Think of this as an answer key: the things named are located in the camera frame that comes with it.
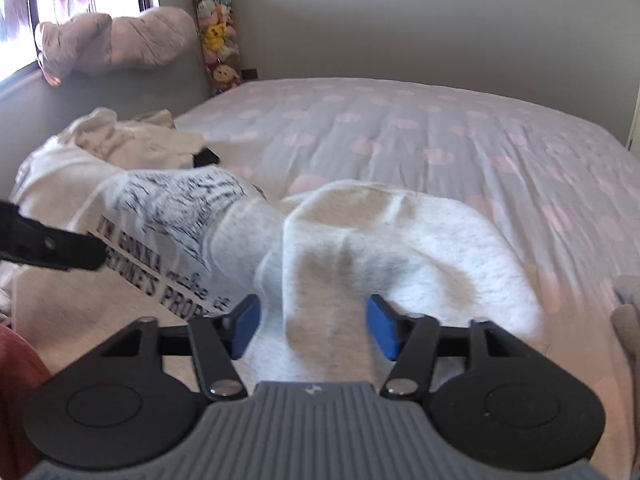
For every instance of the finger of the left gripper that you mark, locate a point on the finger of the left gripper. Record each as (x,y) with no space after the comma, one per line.
(27,241)

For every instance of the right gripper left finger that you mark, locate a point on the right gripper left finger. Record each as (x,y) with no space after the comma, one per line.
(142,391)

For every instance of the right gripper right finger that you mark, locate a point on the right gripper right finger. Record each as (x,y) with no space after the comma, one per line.
(487,393)

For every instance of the light grey printed sweatshirt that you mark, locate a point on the light grey printed sweatshirt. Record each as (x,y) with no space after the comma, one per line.
(183,241)

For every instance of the red sleeve of operator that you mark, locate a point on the red sleeve of operator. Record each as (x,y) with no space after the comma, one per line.
(21,372)

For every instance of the beige fleece garment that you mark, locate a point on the beige fleece garment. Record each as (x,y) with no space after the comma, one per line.
(625,317)

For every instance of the dark navy garment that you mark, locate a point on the dark navy garment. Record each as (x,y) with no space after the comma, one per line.
(205,157)

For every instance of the pink rolled duvet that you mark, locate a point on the pink rolled duvet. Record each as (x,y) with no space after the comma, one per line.
(95,44)

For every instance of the pink polka dot bedsheet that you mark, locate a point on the pink polka dot bedsheet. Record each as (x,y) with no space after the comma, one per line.
(561,190)

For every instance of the plush toy storage tube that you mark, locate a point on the plush toy storage tube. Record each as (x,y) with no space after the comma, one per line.
(219,43)

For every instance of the black wall socket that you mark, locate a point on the black wall socket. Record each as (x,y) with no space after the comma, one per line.
(249,74)

